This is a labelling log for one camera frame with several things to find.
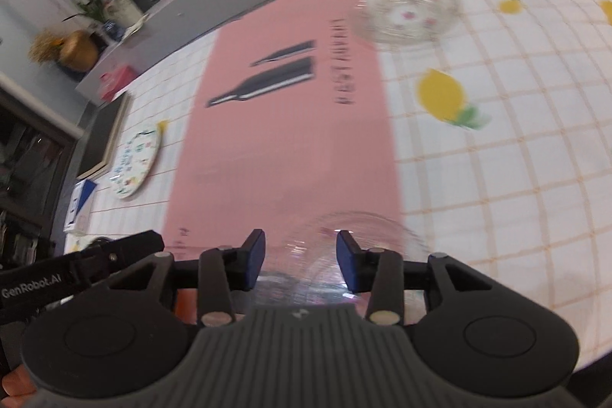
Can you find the person's left hand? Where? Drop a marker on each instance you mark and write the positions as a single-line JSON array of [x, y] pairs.
[[14, 389]]

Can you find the large clear glass plate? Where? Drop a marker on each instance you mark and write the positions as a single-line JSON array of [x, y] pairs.
[[311, 245]]

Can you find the pink storage basket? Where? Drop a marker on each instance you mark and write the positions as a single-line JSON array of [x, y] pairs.
[[117, 83]]

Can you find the black book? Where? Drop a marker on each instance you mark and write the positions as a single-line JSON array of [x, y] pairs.
[[100, 135]]

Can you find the white and blue box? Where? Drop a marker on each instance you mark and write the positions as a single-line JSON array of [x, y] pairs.
[[81, 202]]

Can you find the white picture card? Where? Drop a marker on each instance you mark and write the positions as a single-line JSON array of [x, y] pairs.
[[124, 9]]

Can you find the orange steel bowl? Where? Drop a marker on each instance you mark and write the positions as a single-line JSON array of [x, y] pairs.
[[184, 307]]

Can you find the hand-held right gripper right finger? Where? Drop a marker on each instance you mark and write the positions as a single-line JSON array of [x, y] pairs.
[[346, 262]]

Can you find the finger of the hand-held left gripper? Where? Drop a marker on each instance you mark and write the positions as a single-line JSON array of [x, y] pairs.
[[124, 252]]

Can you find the small clear glass plate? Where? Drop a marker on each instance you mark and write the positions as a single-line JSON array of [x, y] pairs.
[[406, 13]]

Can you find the dark glass cabinet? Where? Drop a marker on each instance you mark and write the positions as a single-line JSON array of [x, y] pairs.
[[28, 178]]

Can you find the pink placemat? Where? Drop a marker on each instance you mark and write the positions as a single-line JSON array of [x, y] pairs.
[[287, 150]]

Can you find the green plant in blue vase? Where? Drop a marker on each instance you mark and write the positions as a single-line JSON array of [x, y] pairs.
[[93, 6]]

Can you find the checkered lemon tablecloth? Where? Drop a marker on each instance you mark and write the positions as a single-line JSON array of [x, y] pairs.
[[502, 178]]

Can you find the dried yellow flowers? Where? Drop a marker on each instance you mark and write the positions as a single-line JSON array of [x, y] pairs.
[[45, 47]]

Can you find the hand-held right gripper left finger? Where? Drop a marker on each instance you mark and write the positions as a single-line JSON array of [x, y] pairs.
[[253, 260]]

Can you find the gold vase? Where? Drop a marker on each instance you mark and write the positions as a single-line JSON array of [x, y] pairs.
[[80, 49]]

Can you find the white painted plate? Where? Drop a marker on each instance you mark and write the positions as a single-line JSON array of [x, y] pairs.
[[136, 162]]

